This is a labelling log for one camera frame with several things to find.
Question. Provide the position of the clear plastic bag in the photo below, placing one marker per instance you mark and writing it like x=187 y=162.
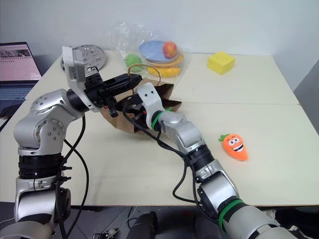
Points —
x=129 y=39

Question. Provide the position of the red apple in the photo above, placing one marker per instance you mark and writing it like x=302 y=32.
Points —
x=169 y=49

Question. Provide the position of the brown paper bag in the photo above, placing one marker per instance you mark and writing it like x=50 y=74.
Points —
x=164 y=93

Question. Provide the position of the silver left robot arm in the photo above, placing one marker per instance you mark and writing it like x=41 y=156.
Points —
x=37 y=129

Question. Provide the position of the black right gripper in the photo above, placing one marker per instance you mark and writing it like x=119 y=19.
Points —
x=135 y=109

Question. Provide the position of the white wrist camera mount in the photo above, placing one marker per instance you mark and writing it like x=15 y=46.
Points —
x=149 y=98
x=74 y=66

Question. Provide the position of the small black floor box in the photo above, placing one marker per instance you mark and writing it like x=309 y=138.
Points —
x=101 y=235

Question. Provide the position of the yellow cheese plush toy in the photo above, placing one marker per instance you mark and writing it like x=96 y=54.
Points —
x=220 y=62

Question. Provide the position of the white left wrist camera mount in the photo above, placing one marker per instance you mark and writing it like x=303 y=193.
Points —
x=74 y=66

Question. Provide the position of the open laptop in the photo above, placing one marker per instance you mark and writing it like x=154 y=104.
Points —
x=15 y=72

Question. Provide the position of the blue plate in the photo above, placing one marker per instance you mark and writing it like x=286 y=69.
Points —
x=152 y=51

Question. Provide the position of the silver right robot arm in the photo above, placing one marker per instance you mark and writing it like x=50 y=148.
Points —
x=214 y=179

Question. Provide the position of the round silver perforated disc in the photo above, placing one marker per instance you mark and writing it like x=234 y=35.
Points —
x=93 y=56

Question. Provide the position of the green apple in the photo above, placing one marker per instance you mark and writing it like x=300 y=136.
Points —
x=132 y=60

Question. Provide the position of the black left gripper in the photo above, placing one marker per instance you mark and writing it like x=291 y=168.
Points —
x=96 y=90

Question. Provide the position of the yellow banana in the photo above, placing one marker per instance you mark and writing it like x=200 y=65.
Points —
x=165 y=71

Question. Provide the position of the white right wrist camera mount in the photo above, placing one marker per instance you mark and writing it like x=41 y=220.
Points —
x=149 y=98

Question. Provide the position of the orange carrot plush toy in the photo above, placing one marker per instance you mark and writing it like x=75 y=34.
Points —
x=235 y=147

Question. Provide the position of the dark rounded shape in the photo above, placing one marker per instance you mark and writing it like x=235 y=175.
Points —
x=143 y=225

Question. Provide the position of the orange plate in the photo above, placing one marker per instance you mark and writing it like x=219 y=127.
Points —
x=175 y=62

